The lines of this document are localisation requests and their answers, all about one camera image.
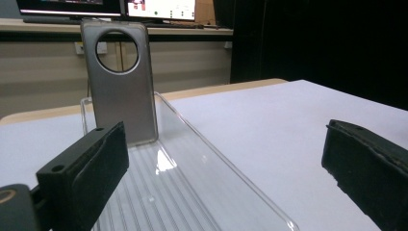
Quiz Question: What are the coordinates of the bright computer monitor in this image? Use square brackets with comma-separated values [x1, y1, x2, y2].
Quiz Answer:
[123, 0, 197, 22]

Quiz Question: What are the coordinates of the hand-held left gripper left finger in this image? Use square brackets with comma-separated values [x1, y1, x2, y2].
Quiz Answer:
[36, 120, 130, 231]

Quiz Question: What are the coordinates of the clear plastic tray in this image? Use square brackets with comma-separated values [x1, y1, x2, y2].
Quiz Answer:
[80, 91, 301, 231]

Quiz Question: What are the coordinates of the dark computer monitor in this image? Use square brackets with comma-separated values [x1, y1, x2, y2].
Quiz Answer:
[15, 0, 124, 17]

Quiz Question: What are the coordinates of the white wall outlet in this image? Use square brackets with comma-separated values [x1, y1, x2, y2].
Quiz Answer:
[74, 41, 109, 56]

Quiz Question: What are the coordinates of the white table cover sheet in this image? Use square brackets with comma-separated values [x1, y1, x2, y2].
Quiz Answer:
[0, 79, 408, 231]

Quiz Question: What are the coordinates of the brown cardboard box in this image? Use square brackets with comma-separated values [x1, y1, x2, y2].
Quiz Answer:
[194, 0, 217, 26]

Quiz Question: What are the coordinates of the dark keyboard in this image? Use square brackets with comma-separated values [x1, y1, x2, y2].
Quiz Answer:
[22, 14, 81, 24]

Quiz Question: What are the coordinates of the black curtain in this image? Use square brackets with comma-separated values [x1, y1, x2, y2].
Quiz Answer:
[213, 0, 408, 112]

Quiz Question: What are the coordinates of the beige desk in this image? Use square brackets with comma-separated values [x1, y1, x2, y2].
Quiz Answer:
[0, 17, 235, 37]

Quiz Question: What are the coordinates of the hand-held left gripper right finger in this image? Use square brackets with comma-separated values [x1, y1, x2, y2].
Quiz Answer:
[320, 118, 408, 231]

